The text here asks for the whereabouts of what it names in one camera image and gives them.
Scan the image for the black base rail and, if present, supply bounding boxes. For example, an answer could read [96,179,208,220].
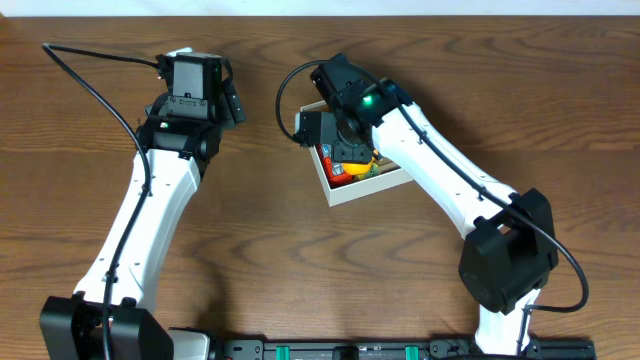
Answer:
[167,327,599,360]

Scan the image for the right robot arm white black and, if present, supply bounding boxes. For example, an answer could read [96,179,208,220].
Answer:
[290,54,558,356]

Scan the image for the yellow round toy with handle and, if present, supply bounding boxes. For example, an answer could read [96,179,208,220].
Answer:
[356,159,398,181]

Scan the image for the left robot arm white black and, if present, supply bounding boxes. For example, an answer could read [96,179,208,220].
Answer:
[39,48,246,359]

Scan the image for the red toy car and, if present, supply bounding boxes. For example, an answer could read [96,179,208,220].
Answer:
[316,144,354,188]

